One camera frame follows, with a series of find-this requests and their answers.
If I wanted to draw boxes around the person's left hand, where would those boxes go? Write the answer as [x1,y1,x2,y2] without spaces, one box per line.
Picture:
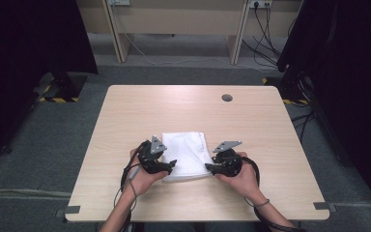
[125,148,169,198]

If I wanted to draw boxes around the person's right hand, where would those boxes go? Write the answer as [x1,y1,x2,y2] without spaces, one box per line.
[214,152,269,207]

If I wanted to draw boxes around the black floor cables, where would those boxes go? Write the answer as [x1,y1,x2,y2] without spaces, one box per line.
[291,110,317,144]

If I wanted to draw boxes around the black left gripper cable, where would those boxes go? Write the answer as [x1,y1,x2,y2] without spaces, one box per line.
[119,139,151,232]

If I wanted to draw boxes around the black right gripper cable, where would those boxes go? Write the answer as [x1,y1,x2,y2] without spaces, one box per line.
[240,156,307,232]

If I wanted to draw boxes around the white wall socket with plugs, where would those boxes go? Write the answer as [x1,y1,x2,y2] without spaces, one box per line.
[249,0,273,9]

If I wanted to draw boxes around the thin grey wrist strap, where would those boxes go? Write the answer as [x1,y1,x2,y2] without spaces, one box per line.
[243,196,271,209]

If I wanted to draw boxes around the beige wooden desk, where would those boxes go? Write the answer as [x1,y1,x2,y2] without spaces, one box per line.
[76,0,303,65]

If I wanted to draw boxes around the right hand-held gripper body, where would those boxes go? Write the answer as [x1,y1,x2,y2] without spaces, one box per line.
[212,140,243,178]

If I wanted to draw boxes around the black curtain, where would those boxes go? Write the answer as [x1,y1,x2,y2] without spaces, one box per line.
[276,0,371,214]
[0,0,99,165]

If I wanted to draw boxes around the bundle of black cables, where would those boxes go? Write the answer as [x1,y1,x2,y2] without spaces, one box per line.
[242,3,299,69]

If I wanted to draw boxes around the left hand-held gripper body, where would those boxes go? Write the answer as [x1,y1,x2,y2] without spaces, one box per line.
[137,134,172,175]

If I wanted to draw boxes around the white tank top black trim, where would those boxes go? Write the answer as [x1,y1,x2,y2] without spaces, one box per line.
[160,130,214,184]

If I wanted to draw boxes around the thin grey cable with plug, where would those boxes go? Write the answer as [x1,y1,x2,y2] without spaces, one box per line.
[113,164,141,212]

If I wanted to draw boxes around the black metal stand base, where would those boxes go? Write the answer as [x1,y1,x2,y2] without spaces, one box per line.
[263,71,317,105]
[33,72,88,103]

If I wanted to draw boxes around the person's legs dark trousers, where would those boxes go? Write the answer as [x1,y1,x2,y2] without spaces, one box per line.
[143,221,259,232]

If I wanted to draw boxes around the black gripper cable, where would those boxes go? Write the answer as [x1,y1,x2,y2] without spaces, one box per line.
[119,139,151,232]
[240,156,307,232]

